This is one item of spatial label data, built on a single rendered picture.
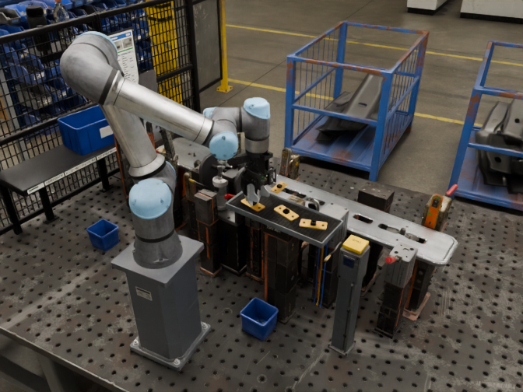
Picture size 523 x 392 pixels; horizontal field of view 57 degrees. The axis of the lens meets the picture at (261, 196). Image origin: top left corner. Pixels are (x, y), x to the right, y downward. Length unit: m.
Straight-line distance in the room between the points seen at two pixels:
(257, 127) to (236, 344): 0.79
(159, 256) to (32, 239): 1.06
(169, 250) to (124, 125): 0.38
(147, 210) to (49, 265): 0.94
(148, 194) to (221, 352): 0.65
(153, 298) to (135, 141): 0.48
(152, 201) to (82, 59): 0.41
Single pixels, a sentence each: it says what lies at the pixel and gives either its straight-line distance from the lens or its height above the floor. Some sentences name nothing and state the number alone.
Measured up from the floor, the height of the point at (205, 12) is 0.92.
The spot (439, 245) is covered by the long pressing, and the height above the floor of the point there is 1.00.
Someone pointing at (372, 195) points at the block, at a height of 1.02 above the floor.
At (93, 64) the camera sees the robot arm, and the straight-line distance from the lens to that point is 1.27.
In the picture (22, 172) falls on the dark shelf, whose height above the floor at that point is 1.03.
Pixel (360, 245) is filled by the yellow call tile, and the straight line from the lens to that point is 1.48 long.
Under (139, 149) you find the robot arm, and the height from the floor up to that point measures 1.41.
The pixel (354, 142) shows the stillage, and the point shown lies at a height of 0.17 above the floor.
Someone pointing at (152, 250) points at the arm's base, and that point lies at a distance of 1.46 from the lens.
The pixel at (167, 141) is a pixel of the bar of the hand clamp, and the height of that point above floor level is 1.15.
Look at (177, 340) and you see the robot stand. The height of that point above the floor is 0.81.
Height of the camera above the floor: 2.08
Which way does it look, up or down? 34 degrees down
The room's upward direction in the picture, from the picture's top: straight up
